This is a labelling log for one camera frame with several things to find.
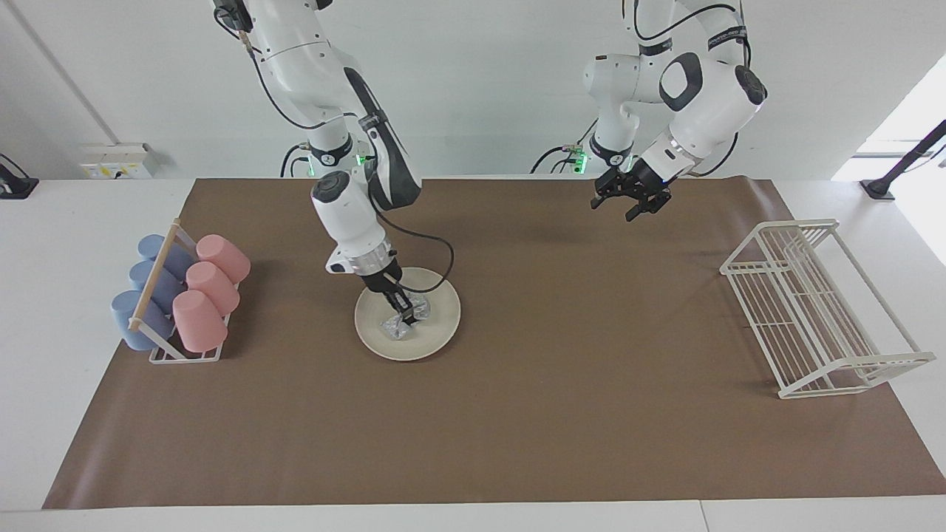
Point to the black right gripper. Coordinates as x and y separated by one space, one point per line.
380 277

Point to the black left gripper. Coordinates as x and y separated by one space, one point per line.
637 183

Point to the silver foil packet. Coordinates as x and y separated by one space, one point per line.
393 329

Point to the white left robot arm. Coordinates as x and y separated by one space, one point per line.
709 103

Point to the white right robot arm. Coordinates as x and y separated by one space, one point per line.
347 214

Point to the cream round plate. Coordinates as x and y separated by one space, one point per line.
436 336

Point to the pink plastic cup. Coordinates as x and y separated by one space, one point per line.
225 257
199 323
214 288

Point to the brown table mat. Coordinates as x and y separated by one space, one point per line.
554 428

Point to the white cup rack wooden bar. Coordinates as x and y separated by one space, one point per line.
154 284

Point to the blue plastic cup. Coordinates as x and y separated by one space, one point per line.
144 275
126 318
151 246

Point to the black desk clamp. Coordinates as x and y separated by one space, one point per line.
15 185

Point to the white wall socket box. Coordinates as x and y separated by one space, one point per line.
118 159

